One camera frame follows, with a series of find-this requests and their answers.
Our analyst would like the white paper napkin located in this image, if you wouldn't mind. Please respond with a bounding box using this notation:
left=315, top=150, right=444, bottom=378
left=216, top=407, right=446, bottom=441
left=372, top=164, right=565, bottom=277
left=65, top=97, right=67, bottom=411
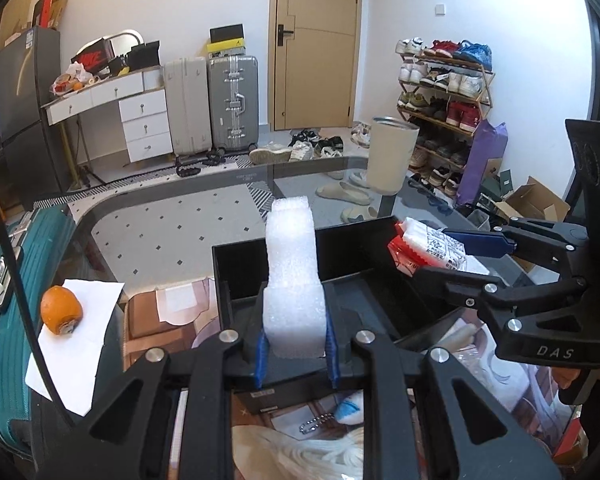
left=38, top=280, right=123, bottom=416

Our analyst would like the black storage box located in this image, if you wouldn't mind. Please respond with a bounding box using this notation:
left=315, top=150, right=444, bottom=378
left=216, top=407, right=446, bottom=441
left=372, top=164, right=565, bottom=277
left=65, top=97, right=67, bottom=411
left=212, top=218, right=463, bottom=414

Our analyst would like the wooden door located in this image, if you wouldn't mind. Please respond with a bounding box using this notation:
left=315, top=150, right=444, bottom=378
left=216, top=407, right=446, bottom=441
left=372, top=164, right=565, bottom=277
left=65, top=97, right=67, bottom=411
left=268, top=0, right=362, bottom=130

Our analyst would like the anime printed desk mat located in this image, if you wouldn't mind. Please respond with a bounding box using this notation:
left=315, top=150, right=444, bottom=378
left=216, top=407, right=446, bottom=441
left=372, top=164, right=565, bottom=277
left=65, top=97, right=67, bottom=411
left=123, top=278, right=576, bottom=479

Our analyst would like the dark grey refrigerator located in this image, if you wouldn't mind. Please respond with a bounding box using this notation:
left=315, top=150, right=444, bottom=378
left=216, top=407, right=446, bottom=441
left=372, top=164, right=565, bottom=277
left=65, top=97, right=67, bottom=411
left=0, top=26, right=72, bottom=210

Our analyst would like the white plush toy blue trim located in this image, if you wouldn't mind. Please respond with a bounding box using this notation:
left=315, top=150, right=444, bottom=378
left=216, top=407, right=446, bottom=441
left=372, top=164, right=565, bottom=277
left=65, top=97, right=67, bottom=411
left=334, top=390, right=364, bottom=426

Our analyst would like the white drawer desk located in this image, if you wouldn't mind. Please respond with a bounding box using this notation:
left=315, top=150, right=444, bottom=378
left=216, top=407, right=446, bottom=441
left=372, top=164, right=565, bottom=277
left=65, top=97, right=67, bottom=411
left=43, top=66, right=173, bottom=162

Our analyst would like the white foam block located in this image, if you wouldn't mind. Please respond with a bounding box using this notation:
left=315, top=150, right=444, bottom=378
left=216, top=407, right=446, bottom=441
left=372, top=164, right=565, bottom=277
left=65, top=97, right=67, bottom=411
left=262, top=196, right=326, bottom=359

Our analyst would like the black yellow box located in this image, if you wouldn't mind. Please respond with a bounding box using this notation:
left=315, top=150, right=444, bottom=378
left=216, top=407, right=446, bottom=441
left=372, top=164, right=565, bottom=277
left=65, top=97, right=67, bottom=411
left=207, top=24, right=246, bottom=58

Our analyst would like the open cardboard box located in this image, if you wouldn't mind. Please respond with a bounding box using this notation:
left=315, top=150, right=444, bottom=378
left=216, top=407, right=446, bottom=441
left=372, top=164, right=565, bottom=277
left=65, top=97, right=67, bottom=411
left=494, top=177, right=570, bottom=222

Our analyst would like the person's right hand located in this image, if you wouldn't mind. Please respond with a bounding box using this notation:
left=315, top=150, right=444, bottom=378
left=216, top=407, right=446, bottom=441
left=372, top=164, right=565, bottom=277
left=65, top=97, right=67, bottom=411
left=550, top=367, right=600, bottom=405

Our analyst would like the silver aluminium suitcase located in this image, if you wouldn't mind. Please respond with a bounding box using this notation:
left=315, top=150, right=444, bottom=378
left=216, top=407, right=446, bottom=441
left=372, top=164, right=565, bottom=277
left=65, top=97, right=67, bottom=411
left=208, top=55, right=259, bottom=153

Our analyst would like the white cable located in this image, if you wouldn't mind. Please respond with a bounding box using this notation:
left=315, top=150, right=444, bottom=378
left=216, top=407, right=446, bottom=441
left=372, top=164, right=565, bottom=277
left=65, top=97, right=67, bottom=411
left=232, top=424, right=365, bottom=480

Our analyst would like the red white snack packet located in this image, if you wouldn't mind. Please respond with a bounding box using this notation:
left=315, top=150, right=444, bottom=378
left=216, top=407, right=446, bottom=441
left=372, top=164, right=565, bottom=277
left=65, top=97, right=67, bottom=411
left=388, top=217, right=467, bottom=276

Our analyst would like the beige cylindrical bin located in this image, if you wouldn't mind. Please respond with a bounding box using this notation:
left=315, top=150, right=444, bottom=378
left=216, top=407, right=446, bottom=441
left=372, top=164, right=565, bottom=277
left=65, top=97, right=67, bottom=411
left=366, top=117, right=419, bottom=196

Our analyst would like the teal suitcase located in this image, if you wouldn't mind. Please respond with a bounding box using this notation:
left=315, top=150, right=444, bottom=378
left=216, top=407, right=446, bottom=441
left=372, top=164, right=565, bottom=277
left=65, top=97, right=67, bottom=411
left=0, top=205, right=76, bottom=460

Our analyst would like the wooden shoe rack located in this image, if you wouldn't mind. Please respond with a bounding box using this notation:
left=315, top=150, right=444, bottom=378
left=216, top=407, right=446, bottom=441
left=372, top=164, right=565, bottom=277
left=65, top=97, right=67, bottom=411
left=394, top=37, right=494, bottom=198

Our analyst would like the orange fruit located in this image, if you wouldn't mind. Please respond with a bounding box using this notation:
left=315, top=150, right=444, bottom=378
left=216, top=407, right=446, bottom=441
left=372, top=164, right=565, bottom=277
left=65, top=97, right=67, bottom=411
left=40, top=285, right=83, bottom=336

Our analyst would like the purple bag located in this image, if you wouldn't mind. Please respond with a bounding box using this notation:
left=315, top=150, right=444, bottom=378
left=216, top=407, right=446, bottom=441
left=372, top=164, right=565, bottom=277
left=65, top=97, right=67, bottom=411
left=455, top=120, right=508, bottom=206

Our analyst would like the red black shoe box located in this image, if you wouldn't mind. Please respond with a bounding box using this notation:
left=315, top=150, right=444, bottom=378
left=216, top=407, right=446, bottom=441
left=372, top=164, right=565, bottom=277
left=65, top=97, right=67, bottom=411
left=71, top=38, right=114, bottom=75

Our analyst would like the beige hard suitcase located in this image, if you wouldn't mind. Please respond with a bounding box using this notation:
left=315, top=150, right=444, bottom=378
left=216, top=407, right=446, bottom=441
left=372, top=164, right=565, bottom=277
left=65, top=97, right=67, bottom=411
left=162, top=58, right=212, bottom=157

